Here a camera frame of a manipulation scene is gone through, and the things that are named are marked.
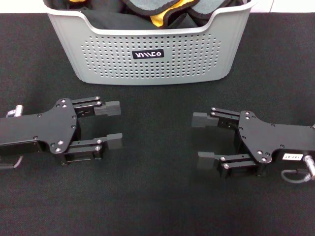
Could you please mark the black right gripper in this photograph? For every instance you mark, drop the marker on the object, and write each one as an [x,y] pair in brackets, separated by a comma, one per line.
[261,135]

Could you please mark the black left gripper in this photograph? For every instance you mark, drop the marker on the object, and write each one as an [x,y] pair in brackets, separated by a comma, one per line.
[49,125]

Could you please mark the yellow towel with black edging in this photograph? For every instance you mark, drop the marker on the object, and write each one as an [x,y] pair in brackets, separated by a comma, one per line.
[157,20]

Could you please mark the grey perforated plastic storage box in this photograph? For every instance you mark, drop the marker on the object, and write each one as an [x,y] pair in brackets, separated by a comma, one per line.
[110,66]

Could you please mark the black tablecloth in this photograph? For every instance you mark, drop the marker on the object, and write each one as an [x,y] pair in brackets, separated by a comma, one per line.
[157,196]

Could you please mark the grey towel with black edging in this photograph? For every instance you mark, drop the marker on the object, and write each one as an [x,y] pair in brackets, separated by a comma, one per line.
[209,6]

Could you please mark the black crumpled cloth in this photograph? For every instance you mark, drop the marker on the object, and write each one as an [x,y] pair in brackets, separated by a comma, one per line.
[110,19]

